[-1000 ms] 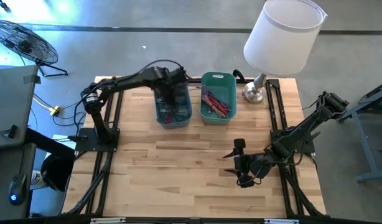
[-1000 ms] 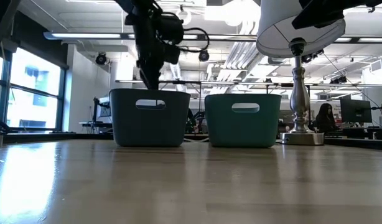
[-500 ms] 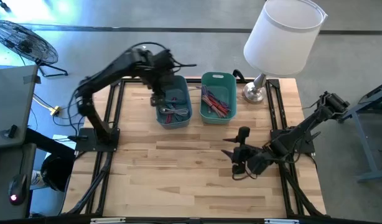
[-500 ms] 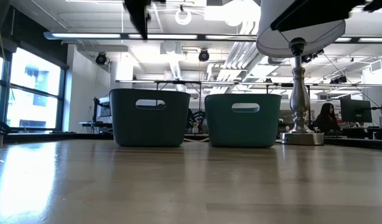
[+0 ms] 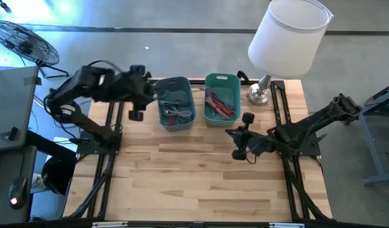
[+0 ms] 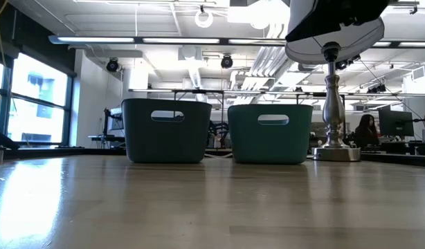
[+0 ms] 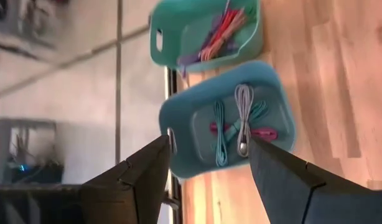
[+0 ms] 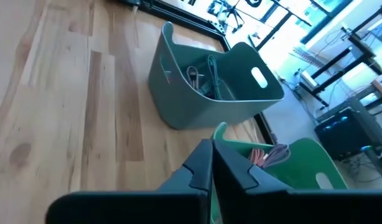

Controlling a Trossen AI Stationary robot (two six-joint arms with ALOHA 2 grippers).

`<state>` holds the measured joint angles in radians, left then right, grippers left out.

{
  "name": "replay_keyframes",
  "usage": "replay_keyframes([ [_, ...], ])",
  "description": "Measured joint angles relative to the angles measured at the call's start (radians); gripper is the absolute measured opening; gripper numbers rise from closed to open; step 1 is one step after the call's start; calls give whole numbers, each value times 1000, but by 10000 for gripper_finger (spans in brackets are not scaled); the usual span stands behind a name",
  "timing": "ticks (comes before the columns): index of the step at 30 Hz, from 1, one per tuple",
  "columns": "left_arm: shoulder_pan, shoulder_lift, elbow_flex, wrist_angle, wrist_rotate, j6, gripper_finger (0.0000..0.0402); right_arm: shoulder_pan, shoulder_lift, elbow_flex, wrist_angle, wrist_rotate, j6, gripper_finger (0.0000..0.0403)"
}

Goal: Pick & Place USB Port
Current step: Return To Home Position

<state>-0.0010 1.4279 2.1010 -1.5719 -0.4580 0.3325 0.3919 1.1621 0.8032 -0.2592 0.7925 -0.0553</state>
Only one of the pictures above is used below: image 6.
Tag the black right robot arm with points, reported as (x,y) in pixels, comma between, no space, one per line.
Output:
(370,8)

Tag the black background robot arm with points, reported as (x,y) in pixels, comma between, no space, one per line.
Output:
(217,131)

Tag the white shade silver lamp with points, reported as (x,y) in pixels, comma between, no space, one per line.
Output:
(333,103)

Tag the black ceiling spotlight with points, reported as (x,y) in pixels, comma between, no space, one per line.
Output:
(227,62)
(113,65)

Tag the person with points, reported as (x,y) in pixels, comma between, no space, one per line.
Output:
(366,133)

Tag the black computer monitor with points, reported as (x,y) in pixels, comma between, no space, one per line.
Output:
(396,122)

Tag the teal plastic bin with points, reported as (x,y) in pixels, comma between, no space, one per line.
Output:
(271,145)

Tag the blue-grey plastic bin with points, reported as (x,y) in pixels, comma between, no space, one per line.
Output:
(164,141)

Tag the background monitor on stand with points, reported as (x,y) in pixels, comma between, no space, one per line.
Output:
(114,124)

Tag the black aluminium table frame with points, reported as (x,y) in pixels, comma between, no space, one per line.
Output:
(43,151)

